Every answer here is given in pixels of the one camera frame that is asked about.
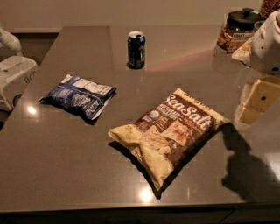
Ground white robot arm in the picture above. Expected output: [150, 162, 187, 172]
[232, 10, 280, 124]

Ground blue pepsi can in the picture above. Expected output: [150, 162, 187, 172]
[127, 31, 146, 69]

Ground glass jar with black lid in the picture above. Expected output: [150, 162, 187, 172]
[217, 8, 263, 53]

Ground glass jar of nuts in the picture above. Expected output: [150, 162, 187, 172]
[259, 0, 280, 18]

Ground brown sea salt chip bag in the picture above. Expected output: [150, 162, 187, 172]
[108, 88, 228, 190]

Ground blue snack bag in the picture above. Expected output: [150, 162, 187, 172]
[40, 74, 116, 120]

